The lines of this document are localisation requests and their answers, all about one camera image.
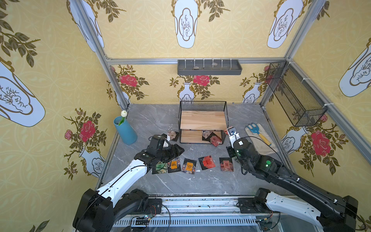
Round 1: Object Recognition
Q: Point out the blue cylindrical vase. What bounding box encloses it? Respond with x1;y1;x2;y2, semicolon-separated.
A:
114;116;138;145

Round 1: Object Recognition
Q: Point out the white tulip flower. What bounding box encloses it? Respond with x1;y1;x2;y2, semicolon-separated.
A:
118;110;128;126

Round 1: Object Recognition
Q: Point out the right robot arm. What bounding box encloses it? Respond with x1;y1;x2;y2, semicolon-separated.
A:
230;135;359;232

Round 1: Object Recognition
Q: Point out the red floral tea bag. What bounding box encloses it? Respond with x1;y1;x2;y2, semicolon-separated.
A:
210;135;222;147

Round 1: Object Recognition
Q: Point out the red house tea bag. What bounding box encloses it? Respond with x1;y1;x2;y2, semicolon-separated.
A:
219;158;234;172

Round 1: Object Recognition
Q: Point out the black mesh wall basket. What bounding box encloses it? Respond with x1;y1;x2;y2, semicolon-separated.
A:
266;61;328;127

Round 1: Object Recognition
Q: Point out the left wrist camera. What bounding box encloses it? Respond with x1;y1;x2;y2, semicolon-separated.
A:
161;134;171;148

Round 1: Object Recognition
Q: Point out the blue yellow hand rake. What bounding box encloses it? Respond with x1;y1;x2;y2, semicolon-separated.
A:
247;123;271;146

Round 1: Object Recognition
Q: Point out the green tea bag shelf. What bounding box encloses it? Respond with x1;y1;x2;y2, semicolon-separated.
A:
152;161;168;175

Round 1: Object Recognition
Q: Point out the red label tea bag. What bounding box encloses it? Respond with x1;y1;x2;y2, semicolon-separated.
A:
199;156;216;170

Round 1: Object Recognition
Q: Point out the grey wall tray shelf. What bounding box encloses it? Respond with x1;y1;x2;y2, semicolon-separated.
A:
177;58;243;76

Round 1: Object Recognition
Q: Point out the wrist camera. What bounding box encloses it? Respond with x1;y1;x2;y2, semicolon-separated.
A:
227;127;240;147
161;134;171;148

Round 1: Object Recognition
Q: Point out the beige cloth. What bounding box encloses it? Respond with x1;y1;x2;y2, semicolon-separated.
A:
245;123;278;155

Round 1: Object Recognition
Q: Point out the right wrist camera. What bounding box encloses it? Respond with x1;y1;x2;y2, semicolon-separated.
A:
227;127;240;147

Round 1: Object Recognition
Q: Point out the beige illustrated tea bag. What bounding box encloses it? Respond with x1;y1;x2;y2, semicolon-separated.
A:
167;130;179;142

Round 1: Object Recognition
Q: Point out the black wire two-tier shelf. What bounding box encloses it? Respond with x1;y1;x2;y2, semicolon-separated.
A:
178;101;229;144

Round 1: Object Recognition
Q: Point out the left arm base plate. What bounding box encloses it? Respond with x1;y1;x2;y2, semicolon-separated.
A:
133;198;162;215

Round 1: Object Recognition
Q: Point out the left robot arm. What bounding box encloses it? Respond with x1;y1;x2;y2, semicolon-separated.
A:
72;135;185;232

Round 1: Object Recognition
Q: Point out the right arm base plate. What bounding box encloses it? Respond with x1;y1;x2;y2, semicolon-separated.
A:
236;197;277;214

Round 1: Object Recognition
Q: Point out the pale illustrated tea bag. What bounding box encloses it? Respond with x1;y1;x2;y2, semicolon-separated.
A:
202;130;212;140

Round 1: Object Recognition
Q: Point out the orange black tea bag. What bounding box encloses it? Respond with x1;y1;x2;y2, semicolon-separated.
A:
182;159;197;175
167;157;181;173

